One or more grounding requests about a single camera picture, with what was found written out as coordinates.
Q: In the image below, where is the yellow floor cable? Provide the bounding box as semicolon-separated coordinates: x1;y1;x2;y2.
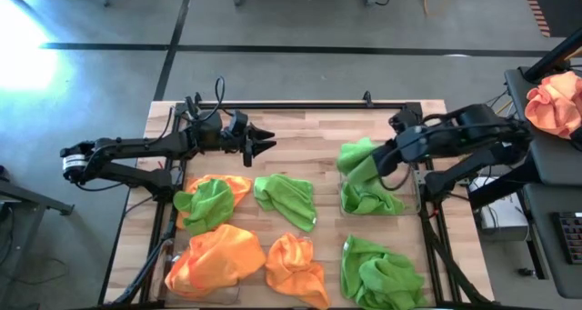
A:
420;0;451;19

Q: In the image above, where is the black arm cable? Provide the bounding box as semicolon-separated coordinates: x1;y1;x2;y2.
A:
199;75;227;120
379;164;413;193

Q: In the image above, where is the crumpled orange cloth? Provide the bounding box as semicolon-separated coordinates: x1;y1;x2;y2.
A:
524;71;582;141

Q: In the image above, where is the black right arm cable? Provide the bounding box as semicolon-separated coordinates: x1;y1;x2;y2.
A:
379;164;413;193

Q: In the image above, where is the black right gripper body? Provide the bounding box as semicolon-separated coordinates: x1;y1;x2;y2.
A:
376;139;416;177

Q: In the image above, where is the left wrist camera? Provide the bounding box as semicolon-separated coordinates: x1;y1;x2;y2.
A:
226;110;250;137

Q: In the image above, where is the dark mat striped edge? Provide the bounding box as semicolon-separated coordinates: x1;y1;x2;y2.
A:
521;0;582;38

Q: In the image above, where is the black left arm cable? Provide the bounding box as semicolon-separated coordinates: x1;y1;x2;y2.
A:
199;75;227;120

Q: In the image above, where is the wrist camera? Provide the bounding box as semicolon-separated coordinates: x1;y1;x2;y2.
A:
389;107;424;135
226;110;250;137

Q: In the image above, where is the orange microfiber towel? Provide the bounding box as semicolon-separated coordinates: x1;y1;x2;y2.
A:
265;231;332;310
188;223;267;293
176;173;254;232
164;248;219;301

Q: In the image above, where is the black aluminium rig frame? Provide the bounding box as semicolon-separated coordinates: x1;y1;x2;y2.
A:
97;91;501;310

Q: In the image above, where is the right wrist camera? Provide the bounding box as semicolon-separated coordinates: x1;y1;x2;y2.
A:
389;107;424;135

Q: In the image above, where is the black stand pole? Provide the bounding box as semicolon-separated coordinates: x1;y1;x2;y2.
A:
522;27;582;82

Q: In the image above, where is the black keyboard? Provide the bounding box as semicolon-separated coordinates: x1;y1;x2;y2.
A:
552;211;582;265

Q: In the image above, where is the grey side table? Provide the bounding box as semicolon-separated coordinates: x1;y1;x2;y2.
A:
504;66;582;186

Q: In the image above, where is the grey desk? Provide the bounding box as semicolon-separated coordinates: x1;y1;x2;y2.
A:
522;182;582;300

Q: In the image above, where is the white power supply box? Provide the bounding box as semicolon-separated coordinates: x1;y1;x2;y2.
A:
467;176;531;243

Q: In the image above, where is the grey desk frame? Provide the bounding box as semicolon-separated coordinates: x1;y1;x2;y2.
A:
0;164;76;302

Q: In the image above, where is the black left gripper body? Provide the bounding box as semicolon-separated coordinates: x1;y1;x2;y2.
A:
196;118;255;168

